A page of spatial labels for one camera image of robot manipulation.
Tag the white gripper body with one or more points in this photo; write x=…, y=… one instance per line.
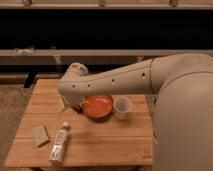
x=68, y=102

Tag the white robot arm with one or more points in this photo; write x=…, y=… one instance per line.
x=183, y=113

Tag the orange bowl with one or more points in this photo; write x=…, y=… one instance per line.
x=97, y=106

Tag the beige sponge block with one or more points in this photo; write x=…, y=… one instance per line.
x=41, y=136

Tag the wooden table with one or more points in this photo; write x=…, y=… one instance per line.
x=114, y=142

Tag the clear plastic bottle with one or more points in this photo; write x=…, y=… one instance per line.
x=60, y=142

